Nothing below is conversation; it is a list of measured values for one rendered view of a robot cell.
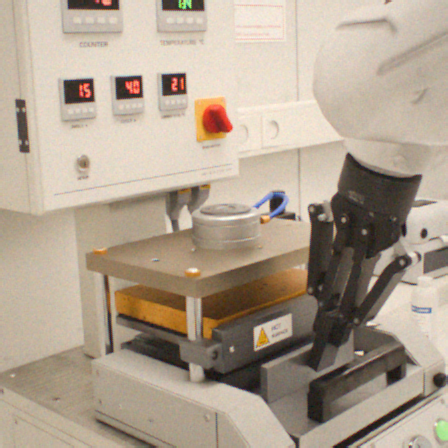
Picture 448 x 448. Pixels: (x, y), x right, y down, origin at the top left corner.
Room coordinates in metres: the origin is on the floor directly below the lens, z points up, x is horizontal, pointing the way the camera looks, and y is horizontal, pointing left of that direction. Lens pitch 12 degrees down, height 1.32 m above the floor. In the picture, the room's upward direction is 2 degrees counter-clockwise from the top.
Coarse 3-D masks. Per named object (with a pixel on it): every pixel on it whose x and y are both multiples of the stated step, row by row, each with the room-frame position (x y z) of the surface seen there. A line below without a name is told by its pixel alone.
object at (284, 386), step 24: (288, 360) 0.79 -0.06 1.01; (336, 360) 0.84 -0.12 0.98; (264, 384) 0.77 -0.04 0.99; (288, 384) 0.79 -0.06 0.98; (384, 384) 0.80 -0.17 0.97; (408, 384) 0.82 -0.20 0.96; (288, 408) 0.75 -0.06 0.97; (336, 408) 0.75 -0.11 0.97; (360, 408) 0.76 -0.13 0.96; (384, 408) 0.79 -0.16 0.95; (288, 432) 0.70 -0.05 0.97; (312, 432) 0.70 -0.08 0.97; (336, 432) 0.73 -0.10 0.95
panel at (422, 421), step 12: (432, 408) 0.85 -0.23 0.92; (444, 408) 0.86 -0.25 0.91; (408, 420) 0.81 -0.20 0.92; (420, 420) 0.82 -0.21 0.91; (432, 420) 0.84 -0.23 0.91; (444, 420) 0.84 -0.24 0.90; (384, 432) 0.78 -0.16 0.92; (396, 432) 0.79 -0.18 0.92; (408, 432) 0.80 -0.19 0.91; (420, 432) 0.82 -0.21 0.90; (432, 432) 0.83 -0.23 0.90; (372, 444) 0.76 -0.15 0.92; (384, 444) 0.77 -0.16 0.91; (396, 444) 0.78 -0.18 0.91; (432, 444) 0.82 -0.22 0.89; (444, 444) 0.83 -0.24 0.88
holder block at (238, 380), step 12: (312, 336) 0.89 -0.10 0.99; (132, 348) 0.87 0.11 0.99; (144, 348) 0.87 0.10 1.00; (288, 348) 0.85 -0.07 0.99; (300, 348) 0.87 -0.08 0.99; (168, 360) 0.83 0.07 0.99; (180, 360) 0.83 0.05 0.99; (264, 360) 0.82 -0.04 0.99; (216, 372) 0.79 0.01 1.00; (228, 372) 0.79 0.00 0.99; (240, 372) 0.80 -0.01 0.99; (252, 372) 0.81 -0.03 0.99; (228, 384) 0.78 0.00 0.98; (240, 384) 0.80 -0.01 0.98; (252, 384) 0.81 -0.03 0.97
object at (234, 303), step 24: (144, 288) 0.90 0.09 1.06; (240, 288) 0.88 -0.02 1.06; (264, 288) 0.88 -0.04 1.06; (288, 288) 0.88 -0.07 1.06; (120, 312) 0.88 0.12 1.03; (144, 312) 0.85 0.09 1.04; (168, 312) 0.82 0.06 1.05; (216, 312) 0.80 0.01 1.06; (240, 312) 0.80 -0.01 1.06; (168, 336) 0.83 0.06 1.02
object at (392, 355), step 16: (384, 352) 0.79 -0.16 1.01; (400, 352) 0.81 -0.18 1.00; (336, 368) 0.75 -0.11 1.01; (352, 368) 0.75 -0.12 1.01; (368, 368) 0.77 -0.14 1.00; (384, 368) 0.79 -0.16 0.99; (400, 368) 0.81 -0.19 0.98; (320, 384) 0.72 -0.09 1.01; (336, 384) 0.73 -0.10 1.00; (352, 384) 0.75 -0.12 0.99; (320, 400) 0.71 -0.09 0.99; (320, 416) 0.71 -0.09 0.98
